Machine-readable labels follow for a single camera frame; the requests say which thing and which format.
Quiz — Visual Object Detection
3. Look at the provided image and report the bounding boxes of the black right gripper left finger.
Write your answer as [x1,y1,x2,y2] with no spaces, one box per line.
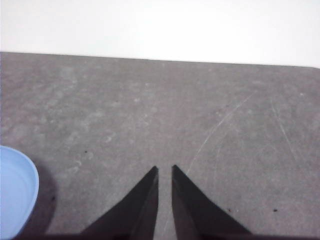
[79,165,160,238]

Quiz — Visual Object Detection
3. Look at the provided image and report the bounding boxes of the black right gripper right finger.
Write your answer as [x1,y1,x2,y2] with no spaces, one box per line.
[171,164,253,238]

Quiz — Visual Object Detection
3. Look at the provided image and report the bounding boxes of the blue plate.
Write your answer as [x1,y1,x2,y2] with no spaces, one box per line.
[0,145,40,240]

